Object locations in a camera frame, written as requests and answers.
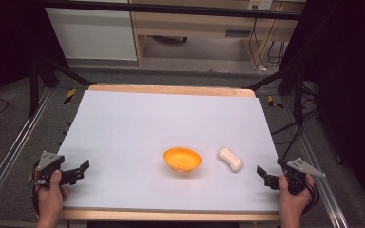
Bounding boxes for dark curtain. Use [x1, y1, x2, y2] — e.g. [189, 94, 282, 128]
[0, 0, 69, 105]
[281, 0, 365, 219]

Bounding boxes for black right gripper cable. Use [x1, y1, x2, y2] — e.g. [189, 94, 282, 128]
[302, 180, 320, 215]

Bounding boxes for black horizontal frame bar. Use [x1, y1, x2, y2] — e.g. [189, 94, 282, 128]
[28, 0, 302, 21]

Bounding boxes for white cabinet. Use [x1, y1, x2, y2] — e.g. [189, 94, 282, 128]
[45, 7, 138, 62]

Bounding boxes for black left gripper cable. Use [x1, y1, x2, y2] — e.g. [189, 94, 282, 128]
[30, 184, 42, 218]

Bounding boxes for white power strip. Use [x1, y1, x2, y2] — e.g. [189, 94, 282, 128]
[247, 0, 274, 10]

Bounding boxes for person's left hand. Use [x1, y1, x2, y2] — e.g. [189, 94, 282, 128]
[32, 169, 69, 219]

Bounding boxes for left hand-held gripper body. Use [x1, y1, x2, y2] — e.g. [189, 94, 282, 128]
[35, 150, 66, 188]

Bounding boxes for orange plastic bowl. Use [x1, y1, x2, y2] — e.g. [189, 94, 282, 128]
[163, 146, 202, 173]

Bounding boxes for bundle of black floor cables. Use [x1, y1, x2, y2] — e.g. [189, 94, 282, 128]
[270, 80, 322, 160]

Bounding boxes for black yellow striped tape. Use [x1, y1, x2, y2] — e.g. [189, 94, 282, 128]
[267, 95, 285, 110]
[63, 88, 77, 105]

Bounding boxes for wooden table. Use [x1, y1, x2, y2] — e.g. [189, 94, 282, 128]
[60, 83, 280, 222]

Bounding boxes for person's right hand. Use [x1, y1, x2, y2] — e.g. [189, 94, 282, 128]
[278, 174, 316, 218]

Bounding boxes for white paper sheet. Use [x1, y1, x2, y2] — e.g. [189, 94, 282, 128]
[57, 89, 281, 213]

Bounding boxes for hanging desk cables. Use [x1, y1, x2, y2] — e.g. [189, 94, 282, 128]
[248, 18, 287, 71]

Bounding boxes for light wooden desk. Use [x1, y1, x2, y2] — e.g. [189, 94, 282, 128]
[128, 0, 306, 69]

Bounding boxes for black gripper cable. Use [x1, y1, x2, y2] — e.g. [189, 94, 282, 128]
[30, 184, 42, 218]
[302, 180, 320, 215]

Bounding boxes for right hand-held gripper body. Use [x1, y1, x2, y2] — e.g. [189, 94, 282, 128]
[277, 157, 327, 196]

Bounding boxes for black metal stand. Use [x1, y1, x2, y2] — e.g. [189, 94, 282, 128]
[28, 55, 94, 118]
[242, 67, 306, 125]

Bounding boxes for metal floor rail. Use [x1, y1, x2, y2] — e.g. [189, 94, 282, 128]
[0, 87, 54, 220]
[281, 94, 350, 228]

